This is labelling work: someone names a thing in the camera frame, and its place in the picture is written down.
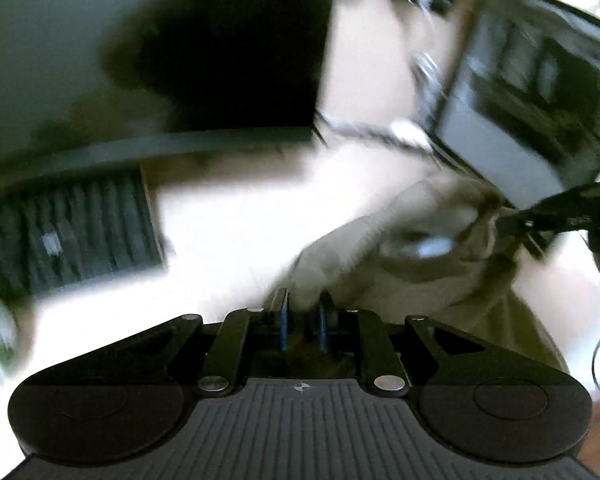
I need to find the olive polka dot cardigan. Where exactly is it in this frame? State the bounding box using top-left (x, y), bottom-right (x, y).
top-left (283, 174), bottom-right (568, 372)

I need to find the black monitor on right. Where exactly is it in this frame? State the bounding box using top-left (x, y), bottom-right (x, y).
top-left (432, 0), bottom-right (600, 209)

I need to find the black monitor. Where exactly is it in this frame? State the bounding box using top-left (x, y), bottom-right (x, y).
top-left (432, 0), bottom-right (600, 209)
top-left (0, 0), bottom-right (332, 186)

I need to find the black keyboard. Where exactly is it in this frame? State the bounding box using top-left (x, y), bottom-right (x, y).
top-left (0, 167), bottom-right (163, 302)

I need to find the black monitor on left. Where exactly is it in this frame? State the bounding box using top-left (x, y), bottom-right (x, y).
top-left (0, 0), bottom-right (332, 186)

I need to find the grey and black cable bundle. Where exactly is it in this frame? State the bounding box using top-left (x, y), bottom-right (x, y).
top-left (316, 44), bottom-right (462, 166)

